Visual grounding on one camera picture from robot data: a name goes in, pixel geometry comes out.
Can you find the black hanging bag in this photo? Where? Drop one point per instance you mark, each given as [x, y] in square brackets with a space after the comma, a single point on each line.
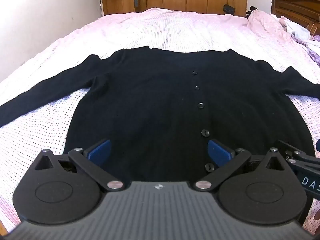
[228, 8]

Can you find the white cloth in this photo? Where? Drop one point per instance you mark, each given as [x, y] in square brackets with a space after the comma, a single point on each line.
[297, 28]

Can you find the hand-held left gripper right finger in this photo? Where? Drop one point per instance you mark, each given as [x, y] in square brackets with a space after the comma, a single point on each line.
[220, 153]

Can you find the wooden headboard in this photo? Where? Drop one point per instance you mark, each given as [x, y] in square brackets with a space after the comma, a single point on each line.
[300, 7]

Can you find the pink checked quilt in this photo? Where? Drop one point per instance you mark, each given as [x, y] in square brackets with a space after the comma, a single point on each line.
[265, 25]

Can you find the purple cloth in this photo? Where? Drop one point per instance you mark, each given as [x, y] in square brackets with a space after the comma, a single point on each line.
[308, 47]

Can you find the black buttoned cardigan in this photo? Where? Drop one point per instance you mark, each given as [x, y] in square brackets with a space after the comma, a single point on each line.
[150, 105]

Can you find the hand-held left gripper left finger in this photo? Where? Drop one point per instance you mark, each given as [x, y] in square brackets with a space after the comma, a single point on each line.
[100, 152]

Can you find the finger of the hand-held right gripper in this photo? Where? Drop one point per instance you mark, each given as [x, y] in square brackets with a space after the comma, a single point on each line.
[290, 149]

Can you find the bed with pink checked sheet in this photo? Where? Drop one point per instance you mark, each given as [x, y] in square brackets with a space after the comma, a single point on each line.
[150, 30]

